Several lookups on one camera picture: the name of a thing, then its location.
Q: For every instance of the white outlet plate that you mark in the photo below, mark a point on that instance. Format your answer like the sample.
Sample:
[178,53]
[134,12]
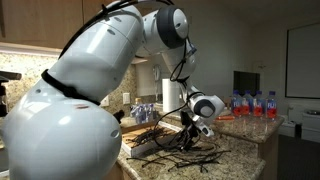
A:
[126,98]

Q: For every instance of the white rectangular tray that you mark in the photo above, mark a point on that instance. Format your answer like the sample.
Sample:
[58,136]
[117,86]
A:
[137,150]

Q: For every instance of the pack of small water bottles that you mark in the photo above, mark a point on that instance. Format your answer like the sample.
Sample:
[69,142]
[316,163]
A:
[143,113]

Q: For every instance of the white paper towel roll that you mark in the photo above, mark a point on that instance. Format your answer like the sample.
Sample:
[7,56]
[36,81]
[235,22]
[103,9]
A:
[168,96]

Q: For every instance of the white low cabinet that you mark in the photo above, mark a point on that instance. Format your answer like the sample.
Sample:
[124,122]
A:
[311,128]

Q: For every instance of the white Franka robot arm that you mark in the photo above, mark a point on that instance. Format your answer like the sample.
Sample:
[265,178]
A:
[60,143]

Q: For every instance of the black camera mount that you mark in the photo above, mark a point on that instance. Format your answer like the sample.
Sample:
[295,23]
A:
[10,75]

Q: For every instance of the dark wall screen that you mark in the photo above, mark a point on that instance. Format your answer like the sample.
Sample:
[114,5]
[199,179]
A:
[246,83]

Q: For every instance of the white wall board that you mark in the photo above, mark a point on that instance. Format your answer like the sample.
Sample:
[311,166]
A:
[303,60]

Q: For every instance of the wooden wall cabinet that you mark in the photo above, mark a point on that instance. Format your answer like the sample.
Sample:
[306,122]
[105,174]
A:
[20,20]

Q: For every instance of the orange marker pen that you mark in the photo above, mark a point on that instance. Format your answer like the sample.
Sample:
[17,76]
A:
[228,118]

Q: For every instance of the Fiji water bottle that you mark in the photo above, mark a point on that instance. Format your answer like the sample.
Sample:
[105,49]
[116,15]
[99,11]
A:
[236,106]
[247,105]
[271,108]
[258,106]

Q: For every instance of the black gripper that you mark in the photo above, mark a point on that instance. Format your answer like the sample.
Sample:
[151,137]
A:
[192,130]

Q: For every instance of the black and white wrist camera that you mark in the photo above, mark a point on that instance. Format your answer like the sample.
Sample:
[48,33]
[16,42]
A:
[206,128]

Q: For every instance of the jar with wooden lid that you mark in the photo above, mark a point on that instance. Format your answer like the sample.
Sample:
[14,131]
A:
[138,101]

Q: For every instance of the white wall outlet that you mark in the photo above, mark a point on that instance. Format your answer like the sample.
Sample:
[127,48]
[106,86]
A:
[106,101]

